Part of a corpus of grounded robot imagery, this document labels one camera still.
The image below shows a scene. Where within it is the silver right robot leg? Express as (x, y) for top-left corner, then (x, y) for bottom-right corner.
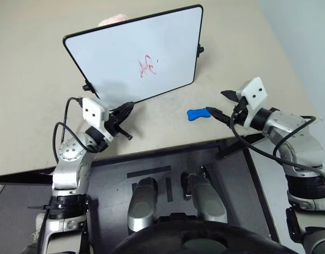
(181, 173), (228, 224)

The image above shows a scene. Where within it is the silver robot leg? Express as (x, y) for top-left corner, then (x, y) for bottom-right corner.
(181, 173), (228, 224)
(127, 177), (159, 236)

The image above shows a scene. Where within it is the pink fluffy object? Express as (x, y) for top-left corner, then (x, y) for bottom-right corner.
(97, 13), (129, 27)

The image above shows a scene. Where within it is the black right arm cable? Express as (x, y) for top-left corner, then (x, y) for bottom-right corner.
(230, 100), (325, 192)

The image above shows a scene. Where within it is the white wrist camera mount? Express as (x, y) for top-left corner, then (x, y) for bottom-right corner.
(82, 97), (113, 141)
(236, 77), (268, 131)

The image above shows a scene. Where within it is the white board with black frame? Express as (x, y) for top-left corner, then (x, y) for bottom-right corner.
(62, 4), (205, 111)

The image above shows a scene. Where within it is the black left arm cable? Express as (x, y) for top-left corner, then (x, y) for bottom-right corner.
(52, 97), (100, 165)

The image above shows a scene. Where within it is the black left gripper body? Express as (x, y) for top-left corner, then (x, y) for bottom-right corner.
(107, 110), (133, 141)

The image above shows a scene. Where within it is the long black tape strip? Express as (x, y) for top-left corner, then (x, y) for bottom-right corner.
(126, 165), (172, 179)

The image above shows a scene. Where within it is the silver left robot leg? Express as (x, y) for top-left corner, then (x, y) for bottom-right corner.
(127, 177), (159, 236)

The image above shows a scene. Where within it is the dark rounded robot torso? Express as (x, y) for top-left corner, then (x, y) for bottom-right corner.
(111, 219), (300, 254)

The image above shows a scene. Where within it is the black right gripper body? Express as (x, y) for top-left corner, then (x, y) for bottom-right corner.
(230, 97), (250, 126)

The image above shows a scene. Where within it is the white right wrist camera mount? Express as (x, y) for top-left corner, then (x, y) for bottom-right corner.
(236, 77), (268, 131)

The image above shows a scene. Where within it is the short black tape strip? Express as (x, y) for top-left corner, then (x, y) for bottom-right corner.
(165, 177), (174, 203)

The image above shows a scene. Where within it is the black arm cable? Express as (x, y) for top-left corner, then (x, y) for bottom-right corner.
(52, 97), (100, 165)
(230, 100), (325, 192)

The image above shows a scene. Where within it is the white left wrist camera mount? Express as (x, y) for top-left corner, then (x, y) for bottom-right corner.
(82, 97), (113, 141)

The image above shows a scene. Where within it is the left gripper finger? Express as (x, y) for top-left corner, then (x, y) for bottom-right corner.
(115, 105), (134, 125)
(110, 102), (136, 114)

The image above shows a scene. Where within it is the blue bone-shaped eraser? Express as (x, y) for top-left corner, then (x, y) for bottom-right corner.
(186, 107), (212, 123)

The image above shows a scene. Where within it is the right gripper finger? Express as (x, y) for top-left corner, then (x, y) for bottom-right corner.
(221, 90), (243, 103)
(206, 106), (232, 126)

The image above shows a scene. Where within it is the black floor platform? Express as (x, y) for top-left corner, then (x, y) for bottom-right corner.
(86, 140), (282, 247)

